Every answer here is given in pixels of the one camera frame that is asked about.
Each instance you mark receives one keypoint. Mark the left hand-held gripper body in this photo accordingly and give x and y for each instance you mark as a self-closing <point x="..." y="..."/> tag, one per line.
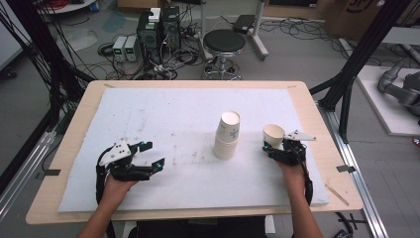
<point x="117" y="158"/>

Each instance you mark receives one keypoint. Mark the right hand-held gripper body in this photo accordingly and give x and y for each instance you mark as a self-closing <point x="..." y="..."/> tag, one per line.
<point x="292" y="150"/>

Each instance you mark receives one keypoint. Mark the white paper cup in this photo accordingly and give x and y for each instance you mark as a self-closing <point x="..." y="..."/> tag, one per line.
<point x="273" y="134"/>

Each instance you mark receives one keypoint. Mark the stack of paper cups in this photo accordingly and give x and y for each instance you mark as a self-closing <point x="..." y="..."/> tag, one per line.
<point x="227" y="135"/>

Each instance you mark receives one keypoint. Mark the person's right hand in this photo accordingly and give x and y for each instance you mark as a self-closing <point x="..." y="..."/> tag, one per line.
<point x="294" y="178"/>

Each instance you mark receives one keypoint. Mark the person's left hand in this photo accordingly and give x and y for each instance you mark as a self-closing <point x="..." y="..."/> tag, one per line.
<point x="119" y="191"/>

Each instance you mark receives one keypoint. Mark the white foam mat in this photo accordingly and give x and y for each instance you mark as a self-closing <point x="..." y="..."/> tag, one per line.
<point x="171" y="132"/>

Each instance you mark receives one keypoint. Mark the black tape piece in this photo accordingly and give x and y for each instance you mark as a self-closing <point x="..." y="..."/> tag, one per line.
<point x="52" y="172"/>
<point x="346" y="169"/>

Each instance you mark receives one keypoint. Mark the person's dark clothing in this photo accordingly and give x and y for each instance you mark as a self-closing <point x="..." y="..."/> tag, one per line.
<point x="198" y="229"/>

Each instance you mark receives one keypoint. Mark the black parts on floor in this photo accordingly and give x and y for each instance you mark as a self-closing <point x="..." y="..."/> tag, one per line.
<point x="348" y="224"/>

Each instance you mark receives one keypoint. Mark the grey power supply unit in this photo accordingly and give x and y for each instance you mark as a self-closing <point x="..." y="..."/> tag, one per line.
<point x="131" y="49"/>
<point x="119" y="49"/>

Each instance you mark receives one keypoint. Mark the white platform board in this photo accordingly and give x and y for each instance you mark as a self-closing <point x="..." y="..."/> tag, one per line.
<point x="389" y="115"/>

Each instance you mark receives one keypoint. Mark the black computer tower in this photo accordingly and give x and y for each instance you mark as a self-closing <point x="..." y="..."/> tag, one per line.
<point x="171" y="29"/>
<point x="148" y="36"/>

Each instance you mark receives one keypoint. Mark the black round stool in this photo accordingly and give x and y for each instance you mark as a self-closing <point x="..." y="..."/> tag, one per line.
<point x="224" y="41"/>

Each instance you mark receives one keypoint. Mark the black flat device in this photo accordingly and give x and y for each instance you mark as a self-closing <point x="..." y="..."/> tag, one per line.
<point x="244" y="23"/>

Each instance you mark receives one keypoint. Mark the small white box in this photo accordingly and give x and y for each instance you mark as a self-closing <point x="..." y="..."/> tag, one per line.
<point x="154" y="15"/>

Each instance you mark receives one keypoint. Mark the brown cardboard box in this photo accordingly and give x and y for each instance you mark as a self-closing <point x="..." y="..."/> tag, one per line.
<point x="360" y="16"/>

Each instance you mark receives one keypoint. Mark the aluminium rail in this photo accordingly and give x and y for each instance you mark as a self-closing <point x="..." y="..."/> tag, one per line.
<point x="353" y="198"/>
<point x="23" y="172"/>

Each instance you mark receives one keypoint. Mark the black frame post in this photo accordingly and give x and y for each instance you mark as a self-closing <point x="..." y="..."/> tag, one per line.
<point x="358" y="56"/>

